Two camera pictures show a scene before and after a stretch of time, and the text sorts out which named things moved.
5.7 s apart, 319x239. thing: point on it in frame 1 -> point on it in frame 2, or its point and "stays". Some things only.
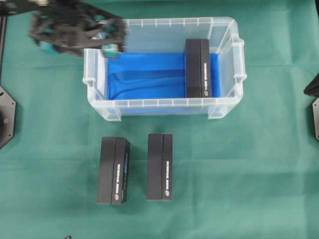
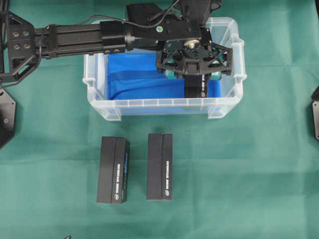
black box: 113,177 stays
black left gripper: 75,28 -> 193,57
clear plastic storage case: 176,66 stays
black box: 159,168 stays
